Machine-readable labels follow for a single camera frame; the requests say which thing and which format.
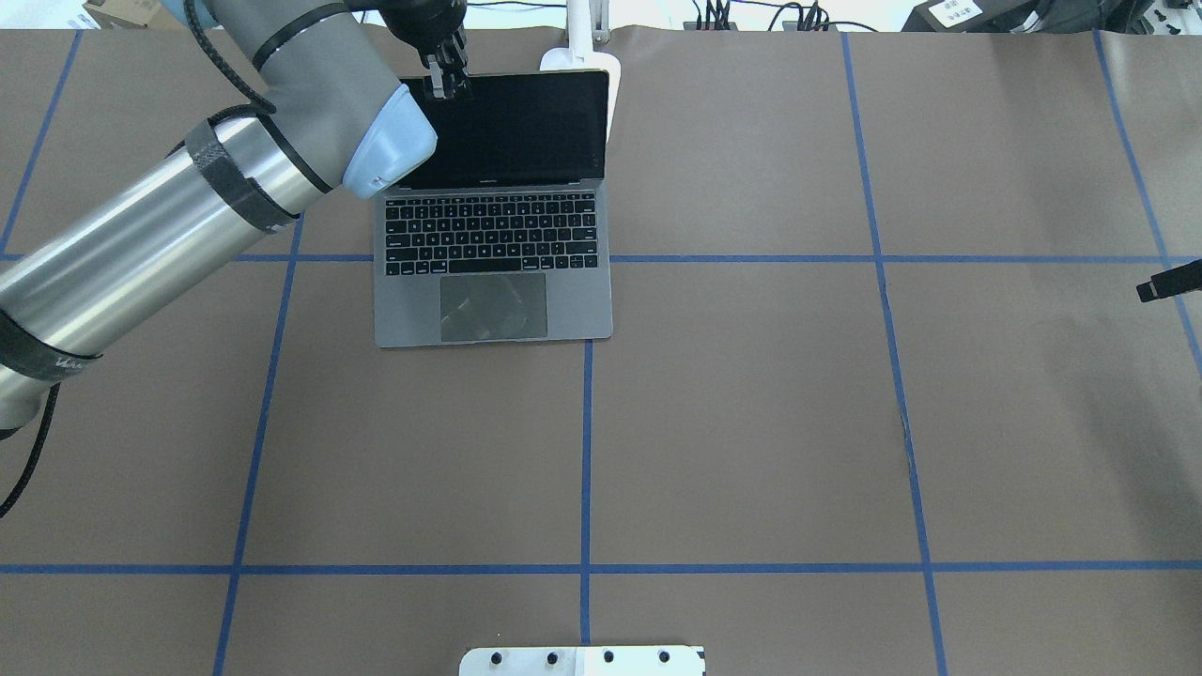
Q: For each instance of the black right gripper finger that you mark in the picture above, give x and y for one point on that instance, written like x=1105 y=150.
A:
x=1170 y=283

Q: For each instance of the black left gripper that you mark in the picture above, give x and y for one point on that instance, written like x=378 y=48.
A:
x=424 y=21

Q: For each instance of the grey laptop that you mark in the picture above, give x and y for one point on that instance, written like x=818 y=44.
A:
x=502 y=235

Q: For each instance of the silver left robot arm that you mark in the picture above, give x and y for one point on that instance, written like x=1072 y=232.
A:
x=335 y=115

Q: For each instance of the white desk lamp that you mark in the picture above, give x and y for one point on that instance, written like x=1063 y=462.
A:
x=580 y=53

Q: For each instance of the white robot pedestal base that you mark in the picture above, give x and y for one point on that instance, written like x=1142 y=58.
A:
x=585 y=660

